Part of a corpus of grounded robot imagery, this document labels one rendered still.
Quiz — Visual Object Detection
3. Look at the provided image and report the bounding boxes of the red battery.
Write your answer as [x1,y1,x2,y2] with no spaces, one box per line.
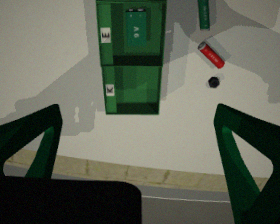
[198,42,225,69]

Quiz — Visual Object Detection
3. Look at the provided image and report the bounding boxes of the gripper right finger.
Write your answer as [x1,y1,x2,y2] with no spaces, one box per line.
[214,103,280,224]

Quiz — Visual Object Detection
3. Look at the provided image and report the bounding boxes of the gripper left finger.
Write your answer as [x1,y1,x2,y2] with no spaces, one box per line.
[0,104,63,178]

